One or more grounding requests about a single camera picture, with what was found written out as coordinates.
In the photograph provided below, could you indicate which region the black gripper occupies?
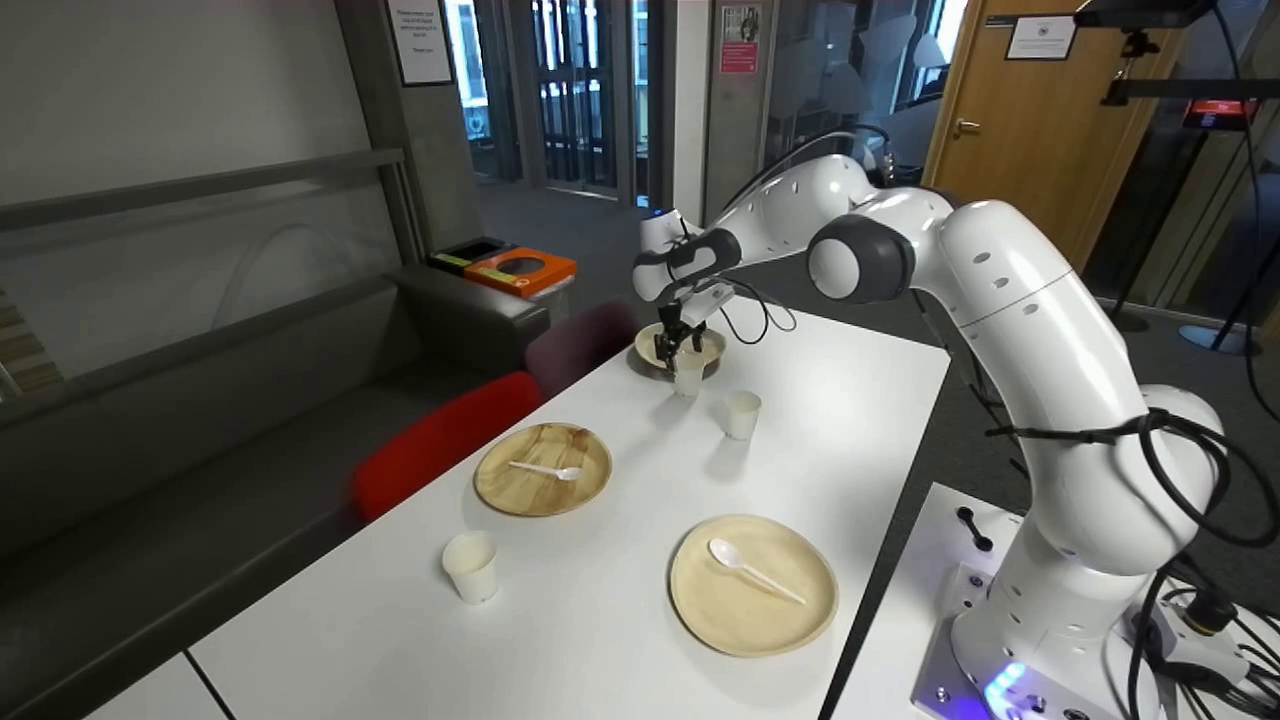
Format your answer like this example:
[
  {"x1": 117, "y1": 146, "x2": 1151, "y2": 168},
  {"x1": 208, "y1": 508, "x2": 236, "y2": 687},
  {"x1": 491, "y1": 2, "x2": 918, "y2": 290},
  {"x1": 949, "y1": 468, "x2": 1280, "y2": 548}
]
[{"x1": 653, "y1": 290, "x2": 713, "y2": 363}]

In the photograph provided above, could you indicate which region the small clear cup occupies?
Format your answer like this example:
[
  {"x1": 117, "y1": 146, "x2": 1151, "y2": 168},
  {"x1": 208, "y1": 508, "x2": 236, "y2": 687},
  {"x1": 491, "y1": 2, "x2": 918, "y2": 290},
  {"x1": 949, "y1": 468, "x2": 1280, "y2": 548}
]
[{"x1": 714, "y1": 387, "x2": 765, "y2": 442}]

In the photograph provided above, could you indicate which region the round wooden plate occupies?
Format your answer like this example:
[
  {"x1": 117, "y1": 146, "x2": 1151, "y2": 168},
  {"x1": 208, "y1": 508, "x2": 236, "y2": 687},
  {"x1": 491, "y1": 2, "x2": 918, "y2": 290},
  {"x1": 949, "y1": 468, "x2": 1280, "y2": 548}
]
[
  {"x1": 663, "y1": 511, "x2": 840, "y2": 661},
  {"x1": 624, "y1": 320, "x2": 732, "y2": 382},
  {"x1": 468, "y1": 418, "x2": 617, "y2": 524}
]

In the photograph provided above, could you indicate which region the orange flat box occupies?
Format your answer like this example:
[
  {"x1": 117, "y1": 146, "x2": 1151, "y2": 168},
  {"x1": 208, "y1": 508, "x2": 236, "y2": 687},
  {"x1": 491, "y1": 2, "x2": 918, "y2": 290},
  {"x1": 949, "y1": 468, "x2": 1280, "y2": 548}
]
[{"x1": 465, "y1": 244, "x2": 581, "y2": 305}]

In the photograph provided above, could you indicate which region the white plastic spoon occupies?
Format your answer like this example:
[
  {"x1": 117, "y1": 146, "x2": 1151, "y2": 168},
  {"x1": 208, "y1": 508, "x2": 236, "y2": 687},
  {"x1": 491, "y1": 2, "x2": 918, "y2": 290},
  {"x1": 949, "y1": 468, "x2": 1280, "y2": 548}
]
[
  {"x1": 513, "y1": 454, "x2": 586, "y2": 487},
  {"x1": 702, "y1": 530, "x2": 810, "y2": 613}
]

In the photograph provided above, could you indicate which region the green labelled flat box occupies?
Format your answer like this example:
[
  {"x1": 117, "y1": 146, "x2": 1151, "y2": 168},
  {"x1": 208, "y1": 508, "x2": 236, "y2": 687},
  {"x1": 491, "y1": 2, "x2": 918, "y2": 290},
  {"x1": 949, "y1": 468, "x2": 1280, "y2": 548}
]
[{"x1": 427, "y1": 235, "x2": 513, "y2": 274}]

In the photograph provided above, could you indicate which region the red chair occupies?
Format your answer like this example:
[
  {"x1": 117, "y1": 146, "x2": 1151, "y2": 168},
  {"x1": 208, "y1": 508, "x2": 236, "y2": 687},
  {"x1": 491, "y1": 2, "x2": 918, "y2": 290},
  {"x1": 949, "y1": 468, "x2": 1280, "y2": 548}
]
[{"x1": 349, "y1": 366, "x2": 552, "y2": 529}]

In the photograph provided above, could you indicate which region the pink door sign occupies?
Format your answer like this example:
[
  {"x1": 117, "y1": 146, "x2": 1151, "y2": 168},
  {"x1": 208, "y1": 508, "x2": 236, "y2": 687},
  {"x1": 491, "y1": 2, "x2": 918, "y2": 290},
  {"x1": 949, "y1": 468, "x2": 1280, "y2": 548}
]
[{"x1": 714, "y1": 0, "x2": 772, "y2": 81}]

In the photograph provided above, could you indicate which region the white door sign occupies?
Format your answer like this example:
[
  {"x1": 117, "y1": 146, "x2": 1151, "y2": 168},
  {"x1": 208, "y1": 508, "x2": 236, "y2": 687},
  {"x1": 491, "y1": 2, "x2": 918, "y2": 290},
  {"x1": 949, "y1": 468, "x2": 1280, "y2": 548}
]
[{"x1": 1004, "y1": 11, "x2": 1081, "y2": 64}]

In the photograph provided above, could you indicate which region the grey metal railing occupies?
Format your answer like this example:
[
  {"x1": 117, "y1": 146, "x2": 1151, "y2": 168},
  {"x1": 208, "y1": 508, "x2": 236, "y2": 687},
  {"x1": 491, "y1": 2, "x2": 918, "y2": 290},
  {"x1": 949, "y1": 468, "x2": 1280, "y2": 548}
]
[{"x1": 0, "y1": 145, "x2": 430, "y2": 432}]

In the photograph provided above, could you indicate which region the dark grey sofa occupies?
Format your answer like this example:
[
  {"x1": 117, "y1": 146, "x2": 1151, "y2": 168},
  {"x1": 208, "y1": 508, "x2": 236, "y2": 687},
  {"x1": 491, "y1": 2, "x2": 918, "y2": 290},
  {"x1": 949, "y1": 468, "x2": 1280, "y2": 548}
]
[{"x1": 0, "y1": 255, "x2": 574, "y2": 720}]

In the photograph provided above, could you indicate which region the white wall notice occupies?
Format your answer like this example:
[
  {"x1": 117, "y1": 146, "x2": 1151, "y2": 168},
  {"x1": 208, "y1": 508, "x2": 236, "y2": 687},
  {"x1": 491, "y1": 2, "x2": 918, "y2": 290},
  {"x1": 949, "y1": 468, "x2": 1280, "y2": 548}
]
[{"x1": 384, "y1": 0, "x2": 460, "y2": 90}]

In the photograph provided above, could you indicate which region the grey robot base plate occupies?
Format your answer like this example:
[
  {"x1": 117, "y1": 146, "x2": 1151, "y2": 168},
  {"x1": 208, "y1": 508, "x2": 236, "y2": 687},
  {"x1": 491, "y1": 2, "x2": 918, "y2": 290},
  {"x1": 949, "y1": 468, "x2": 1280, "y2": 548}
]
[{"x1": 908, "y1": 605, "x2": 1135, "y2": 720}]

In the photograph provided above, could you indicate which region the black cable bundle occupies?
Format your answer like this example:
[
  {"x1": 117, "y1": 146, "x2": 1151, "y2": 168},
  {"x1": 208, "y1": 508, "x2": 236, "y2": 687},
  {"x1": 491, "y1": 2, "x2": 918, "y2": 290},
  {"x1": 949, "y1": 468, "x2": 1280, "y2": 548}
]
[{"x1": 1114, "y1": 397, "x2": 1280, "y2": 720}]

